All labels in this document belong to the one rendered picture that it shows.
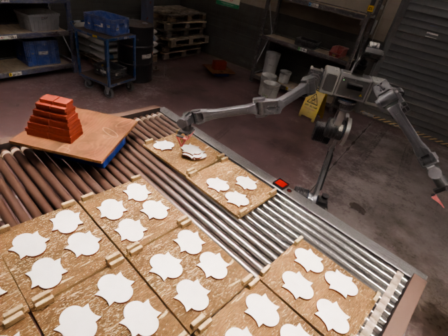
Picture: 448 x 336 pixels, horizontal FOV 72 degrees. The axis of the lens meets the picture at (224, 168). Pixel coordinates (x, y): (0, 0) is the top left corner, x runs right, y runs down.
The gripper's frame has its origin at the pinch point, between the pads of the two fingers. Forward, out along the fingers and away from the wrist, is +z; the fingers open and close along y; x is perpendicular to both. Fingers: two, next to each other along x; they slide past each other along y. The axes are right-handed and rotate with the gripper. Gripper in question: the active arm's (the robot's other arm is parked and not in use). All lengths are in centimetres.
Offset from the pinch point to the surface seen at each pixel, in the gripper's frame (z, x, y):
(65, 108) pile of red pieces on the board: -22, 51, -40
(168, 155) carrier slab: 7.5, 6.5, -8.4
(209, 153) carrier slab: 7.1, -15.3, 8.0
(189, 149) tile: 3.4, -4.5, -1.4
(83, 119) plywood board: -2, 62, -14
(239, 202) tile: 6, -46, -31
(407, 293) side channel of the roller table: 4, -129, -54
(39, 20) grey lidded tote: 25, 326, 232
